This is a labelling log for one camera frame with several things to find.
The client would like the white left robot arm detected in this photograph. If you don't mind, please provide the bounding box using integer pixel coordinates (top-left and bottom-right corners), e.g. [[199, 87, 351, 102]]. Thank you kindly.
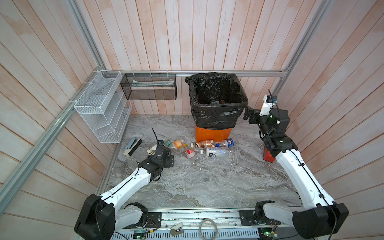
[[74, 145, 174, 240]]

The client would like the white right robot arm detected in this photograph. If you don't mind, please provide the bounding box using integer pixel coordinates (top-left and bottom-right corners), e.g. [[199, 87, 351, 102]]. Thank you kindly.
[[244, 104, 349, 240]]

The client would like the orange trash bin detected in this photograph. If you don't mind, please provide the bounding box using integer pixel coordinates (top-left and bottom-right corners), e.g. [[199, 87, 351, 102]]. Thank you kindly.
[[195, 126, 232, 142]]

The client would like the orange cap clear bottle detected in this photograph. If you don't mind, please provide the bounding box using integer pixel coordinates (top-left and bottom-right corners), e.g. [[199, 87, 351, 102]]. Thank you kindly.
[[165, 139, 188, 150]]

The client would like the red white small bottle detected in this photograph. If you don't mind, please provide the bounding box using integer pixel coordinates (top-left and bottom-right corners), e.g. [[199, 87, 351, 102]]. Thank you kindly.
[[185, 149, 196, 159]]

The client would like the white stapler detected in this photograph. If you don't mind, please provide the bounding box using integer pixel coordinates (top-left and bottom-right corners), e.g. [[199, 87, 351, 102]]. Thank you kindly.
[[123, 138, 142, 158]]

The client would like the red tape dispenser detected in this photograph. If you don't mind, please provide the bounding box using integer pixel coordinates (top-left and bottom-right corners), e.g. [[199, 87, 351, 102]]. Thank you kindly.
[[263, 147, 276, 163]]

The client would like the black trash bag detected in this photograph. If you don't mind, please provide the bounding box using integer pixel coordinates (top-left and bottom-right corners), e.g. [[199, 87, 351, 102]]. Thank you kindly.
[[185, 72, 248, 130]]

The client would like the small brown tea bottle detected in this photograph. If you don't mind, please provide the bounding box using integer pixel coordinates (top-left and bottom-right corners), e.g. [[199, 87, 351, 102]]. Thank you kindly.
[[191, 140, 215, 149]]

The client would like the clear long label bottle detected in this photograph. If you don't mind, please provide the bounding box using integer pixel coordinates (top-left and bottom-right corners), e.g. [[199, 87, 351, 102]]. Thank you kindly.
[[201, 147, 234, 157]]

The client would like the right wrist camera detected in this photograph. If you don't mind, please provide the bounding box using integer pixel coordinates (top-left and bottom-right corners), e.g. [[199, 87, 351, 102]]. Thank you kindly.
[[259, 95, 277, 116]]

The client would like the black wire mesh basket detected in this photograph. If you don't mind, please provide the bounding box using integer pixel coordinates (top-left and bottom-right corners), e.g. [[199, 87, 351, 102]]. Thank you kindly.
[[121, 73, 177, 101]]

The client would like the white wire mesh shelf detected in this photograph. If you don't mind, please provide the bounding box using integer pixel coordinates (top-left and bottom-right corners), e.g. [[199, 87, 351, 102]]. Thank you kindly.
[[75, 71, 132, 144]]

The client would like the coiled white cable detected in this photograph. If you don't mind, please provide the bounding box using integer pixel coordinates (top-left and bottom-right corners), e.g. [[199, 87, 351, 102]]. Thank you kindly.
[[198, 218, 219, 240]]

